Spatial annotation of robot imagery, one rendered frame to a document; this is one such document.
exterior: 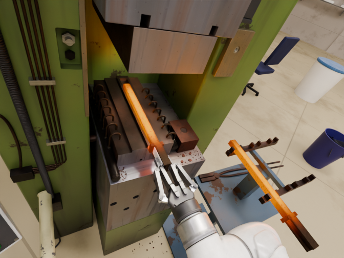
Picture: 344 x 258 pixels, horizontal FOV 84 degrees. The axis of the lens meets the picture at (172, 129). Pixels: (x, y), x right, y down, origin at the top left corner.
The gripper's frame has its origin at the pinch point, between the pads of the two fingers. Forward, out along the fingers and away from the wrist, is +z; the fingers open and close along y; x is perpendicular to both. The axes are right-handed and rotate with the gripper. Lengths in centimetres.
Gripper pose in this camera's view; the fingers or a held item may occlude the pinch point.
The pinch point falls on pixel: (160, 157)
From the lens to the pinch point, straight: 62.6
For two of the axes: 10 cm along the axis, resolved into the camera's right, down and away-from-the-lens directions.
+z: -4.2, -7.1, 5.6
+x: 2.6, -6.9, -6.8
